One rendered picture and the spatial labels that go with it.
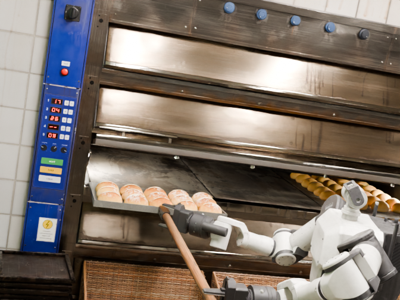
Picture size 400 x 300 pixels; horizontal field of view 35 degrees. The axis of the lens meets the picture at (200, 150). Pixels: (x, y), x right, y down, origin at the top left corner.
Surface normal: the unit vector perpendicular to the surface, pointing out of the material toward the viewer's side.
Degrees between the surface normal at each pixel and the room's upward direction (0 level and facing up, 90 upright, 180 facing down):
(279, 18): 90
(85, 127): 90
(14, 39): 90
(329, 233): 61
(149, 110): 70
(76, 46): 90
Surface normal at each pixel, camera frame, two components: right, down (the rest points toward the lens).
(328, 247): -0.71, -0.09
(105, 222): 0.27, -0.14
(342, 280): -0.26, -0.01
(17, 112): 0.22, 0.21
